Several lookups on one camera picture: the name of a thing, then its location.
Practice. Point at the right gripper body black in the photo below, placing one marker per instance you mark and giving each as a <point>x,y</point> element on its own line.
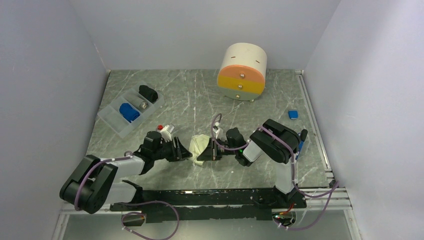
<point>221,151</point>

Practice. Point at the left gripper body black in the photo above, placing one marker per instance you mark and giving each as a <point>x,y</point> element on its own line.
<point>166,150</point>

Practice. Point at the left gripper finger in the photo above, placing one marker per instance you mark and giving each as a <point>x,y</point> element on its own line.
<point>173,157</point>
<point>181,151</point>

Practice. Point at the cream yellow cloth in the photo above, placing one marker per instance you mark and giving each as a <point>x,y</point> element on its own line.
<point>193,149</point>

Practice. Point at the blue underwear white trim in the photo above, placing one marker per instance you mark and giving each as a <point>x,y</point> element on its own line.
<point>128,112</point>

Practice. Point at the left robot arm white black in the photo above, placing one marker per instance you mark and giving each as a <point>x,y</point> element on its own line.
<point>99,181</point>

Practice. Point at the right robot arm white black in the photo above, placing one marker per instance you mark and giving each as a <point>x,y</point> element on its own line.
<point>280,143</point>

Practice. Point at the clear plastic compartment tray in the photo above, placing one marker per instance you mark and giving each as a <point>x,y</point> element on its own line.
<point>113,119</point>

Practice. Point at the black rolled sock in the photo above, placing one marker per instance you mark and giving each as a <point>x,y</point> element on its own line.
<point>148,93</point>

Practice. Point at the round drawer cabinet orange yellow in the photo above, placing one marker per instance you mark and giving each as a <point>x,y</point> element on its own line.
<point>242,75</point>

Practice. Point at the small blue block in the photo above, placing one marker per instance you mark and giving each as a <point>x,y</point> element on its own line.
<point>293,114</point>

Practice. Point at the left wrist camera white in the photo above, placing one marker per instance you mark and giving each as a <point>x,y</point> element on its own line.
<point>166,131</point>

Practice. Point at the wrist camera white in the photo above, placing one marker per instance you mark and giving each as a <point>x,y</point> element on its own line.
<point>166,131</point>
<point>217,130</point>

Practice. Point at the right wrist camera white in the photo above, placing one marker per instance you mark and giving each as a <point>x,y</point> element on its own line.
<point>217,130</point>

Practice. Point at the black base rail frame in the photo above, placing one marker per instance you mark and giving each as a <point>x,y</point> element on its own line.
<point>210,204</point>

